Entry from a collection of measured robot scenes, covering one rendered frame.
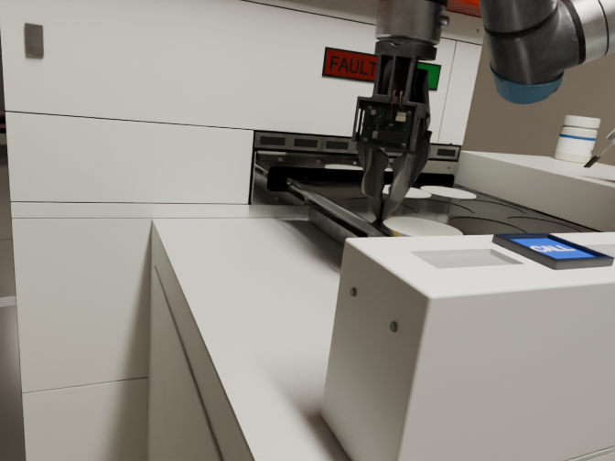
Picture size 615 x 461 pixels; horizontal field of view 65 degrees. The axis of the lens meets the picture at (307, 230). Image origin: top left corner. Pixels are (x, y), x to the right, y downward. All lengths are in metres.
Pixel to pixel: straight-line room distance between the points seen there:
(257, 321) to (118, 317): 0.43
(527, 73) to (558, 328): 0.36
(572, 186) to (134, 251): 0.72
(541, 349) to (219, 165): 0.63
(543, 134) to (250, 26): 2.52
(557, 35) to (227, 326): 0.46
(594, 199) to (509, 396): 0.57
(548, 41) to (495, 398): 0.41
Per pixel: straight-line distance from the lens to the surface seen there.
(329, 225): 0.81
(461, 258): 0.34
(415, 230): 0.61
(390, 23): 0.59
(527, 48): 0.60
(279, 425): 0.37
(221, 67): 0.83
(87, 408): 0.99
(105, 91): 0.80
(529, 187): 0.94
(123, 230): 0.84
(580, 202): 0.88
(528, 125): 3.24
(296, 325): 0.51
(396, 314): 0.28
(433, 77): 1.00
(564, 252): 0.38
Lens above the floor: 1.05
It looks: 16 degrees down
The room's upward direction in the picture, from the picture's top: 7 degrees clockwise
